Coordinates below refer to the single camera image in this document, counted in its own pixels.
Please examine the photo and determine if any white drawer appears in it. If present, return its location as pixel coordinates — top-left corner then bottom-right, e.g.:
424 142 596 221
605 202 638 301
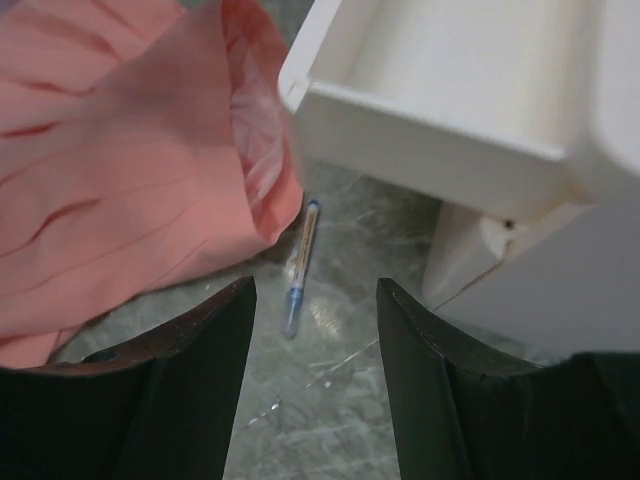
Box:
278 1 598 222

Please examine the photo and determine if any pink fabric garment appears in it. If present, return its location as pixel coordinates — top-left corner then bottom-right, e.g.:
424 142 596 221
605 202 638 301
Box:
1 1 303 368

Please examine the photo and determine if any blue long nib marker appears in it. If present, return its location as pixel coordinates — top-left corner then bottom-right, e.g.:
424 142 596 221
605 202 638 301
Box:
283 200 320 339

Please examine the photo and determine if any white drawer organizer box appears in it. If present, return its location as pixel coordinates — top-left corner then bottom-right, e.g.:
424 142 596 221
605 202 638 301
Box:
422 0 640 359

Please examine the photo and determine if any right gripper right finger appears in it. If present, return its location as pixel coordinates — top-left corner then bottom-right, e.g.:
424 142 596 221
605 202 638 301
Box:
376 278 639 479

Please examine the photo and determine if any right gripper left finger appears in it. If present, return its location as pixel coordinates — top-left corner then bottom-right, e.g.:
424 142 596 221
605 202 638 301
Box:
1 277 257 479

